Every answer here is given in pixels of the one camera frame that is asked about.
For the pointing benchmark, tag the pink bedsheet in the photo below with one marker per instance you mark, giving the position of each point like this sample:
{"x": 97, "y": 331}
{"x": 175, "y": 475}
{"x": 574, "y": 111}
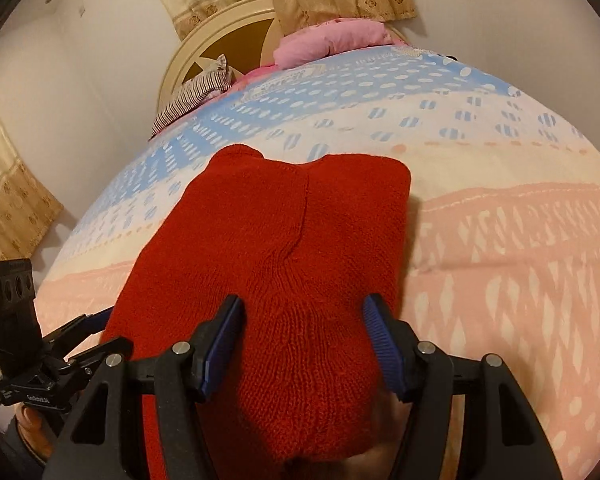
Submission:
{"x": 255, "y": 76}

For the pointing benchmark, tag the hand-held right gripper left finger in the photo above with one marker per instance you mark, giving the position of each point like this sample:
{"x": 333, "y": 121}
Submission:
{"x": 220, "y": 355}

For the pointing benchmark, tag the red knit sweater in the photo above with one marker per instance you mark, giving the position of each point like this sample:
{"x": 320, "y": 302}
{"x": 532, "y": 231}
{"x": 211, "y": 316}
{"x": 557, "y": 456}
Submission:
{"x": 300, "y": 240}

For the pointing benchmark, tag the cream wooden headboard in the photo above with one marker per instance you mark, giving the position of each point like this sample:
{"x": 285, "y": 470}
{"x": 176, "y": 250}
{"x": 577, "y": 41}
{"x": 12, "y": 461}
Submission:
{"x": 205, "y": 40}

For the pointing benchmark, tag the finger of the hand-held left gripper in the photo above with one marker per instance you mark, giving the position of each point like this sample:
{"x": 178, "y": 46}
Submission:
{"x": 97, "y": 319}
{"x": 95, "y": 351}

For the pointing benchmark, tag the striped pillow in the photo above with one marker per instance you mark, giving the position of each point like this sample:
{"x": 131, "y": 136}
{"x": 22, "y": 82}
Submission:
{"x": 195, "y": 92}

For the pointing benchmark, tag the pink pillow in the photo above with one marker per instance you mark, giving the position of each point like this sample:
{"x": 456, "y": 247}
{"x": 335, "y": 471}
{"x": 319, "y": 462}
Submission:
{"x": 330, "y": 40}

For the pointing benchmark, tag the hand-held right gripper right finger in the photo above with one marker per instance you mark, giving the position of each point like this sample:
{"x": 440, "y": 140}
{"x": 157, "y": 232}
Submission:
{"x": 385, "y": 355}

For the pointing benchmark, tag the pink and blue patterned blanket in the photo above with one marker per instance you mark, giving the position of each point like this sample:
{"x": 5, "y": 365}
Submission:
{"x": 480, "y": 240}

